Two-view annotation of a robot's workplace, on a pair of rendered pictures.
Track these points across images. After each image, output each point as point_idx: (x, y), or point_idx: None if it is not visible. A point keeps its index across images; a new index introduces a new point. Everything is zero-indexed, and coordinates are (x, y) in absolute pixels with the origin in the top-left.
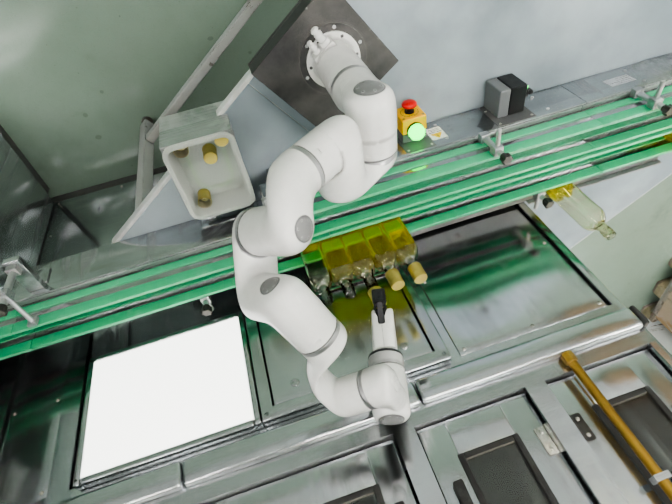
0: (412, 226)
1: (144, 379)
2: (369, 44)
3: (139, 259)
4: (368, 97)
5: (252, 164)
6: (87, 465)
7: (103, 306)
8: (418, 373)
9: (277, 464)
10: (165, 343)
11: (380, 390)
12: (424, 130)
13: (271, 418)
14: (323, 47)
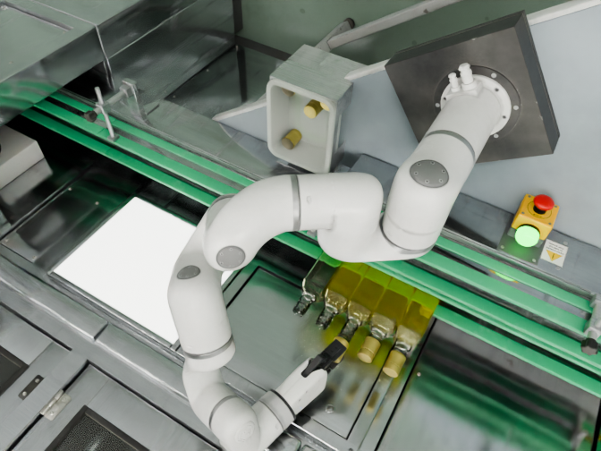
0: (450, 317)
1: (147, 241)
2: (526, 116)
3: (212, 148)
4: (413, 183)
5: (353, 140)
6: (63, 267)
7: (158, 165)
8: (316, 442)
9: (155, 391)
10: (183, 226)
11: (222, 428)
12: (535, 241)
13: (182, 355)
14: (463, 89)
